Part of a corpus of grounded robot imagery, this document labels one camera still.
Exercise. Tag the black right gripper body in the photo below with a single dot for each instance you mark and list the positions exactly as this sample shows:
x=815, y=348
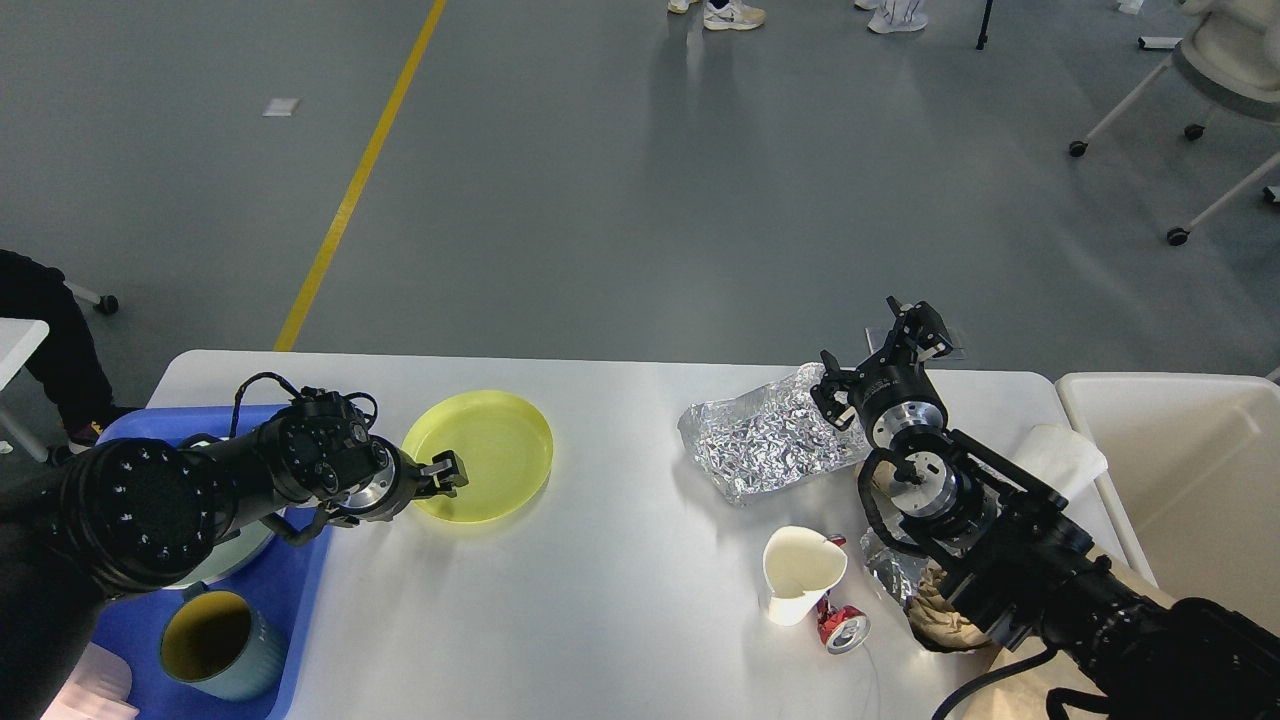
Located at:
x=889, y=400

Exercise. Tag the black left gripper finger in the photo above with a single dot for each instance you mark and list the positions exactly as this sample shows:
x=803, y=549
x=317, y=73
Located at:
x=441, y=477

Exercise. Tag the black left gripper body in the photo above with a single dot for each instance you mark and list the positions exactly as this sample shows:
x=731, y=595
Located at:
x=397, y=480

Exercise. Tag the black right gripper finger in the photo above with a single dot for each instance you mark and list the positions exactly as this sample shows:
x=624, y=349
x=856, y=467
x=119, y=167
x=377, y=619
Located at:
x=832, y=393
x=918, y=335

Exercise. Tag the yellow plastic plate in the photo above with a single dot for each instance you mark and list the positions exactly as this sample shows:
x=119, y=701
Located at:
x=505, y=446

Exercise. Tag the grey-blue mug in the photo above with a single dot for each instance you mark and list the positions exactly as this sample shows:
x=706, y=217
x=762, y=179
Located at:
x=219, y=643

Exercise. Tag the pink mug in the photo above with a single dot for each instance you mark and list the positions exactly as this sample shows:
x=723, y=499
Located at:
x=97, y=688

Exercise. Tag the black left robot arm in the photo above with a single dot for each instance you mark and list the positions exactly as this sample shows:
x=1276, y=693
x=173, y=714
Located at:
x=132, y=516

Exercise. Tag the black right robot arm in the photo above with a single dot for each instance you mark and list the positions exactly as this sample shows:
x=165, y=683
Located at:
x=1016, y=565

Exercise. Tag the large crumpled aluminium foil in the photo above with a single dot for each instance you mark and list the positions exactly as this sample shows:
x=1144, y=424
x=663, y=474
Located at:
x=769, y=439

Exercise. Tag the pale green plate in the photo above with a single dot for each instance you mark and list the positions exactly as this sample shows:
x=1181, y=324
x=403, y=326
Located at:
x=229, y=557

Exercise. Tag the crushed white paper cup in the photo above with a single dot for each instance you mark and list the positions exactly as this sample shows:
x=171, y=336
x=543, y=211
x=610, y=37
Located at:
x=799, y=566

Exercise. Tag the white crumpled napkin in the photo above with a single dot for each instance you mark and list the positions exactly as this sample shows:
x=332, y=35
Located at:
x=1064, y=459

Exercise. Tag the crumpled brown paper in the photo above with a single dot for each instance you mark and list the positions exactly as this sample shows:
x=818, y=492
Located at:
x=935, y=622

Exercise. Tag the crushed red soda can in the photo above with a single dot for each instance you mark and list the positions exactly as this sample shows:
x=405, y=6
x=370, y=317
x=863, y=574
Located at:
x=841, y=628

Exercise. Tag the black stand leg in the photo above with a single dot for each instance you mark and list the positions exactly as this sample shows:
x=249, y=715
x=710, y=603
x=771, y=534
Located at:
x=982, y=39

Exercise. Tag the blue plastic tray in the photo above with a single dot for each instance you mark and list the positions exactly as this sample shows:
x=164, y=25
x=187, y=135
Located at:
x=282, y=582

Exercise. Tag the white plastic bin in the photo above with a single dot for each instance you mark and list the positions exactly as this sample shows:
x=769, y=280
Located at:
x=1193, y=480

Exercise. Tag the person in white trousers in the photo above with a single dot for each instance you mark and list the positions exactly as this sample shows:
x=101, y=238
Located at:
x=899, y=16

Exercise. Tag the white side table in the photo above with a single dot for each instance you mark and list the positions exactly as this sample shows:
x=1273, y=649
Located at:
x=20, y=339

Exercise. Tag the person with white sneakers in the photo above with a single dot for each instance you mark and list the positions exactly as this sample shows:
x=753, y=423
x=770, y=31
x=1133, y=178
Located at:
x=731, y=16

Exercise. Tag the person in black clothes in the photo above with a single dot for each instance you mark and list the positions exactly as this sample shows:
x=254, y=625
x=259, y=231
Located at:
x=66, y=364

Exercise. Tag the white rolling chair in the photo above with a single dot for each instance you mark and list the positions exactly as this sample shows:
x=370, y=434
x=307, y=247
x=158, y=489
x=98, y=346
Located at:
x=1229, y=58

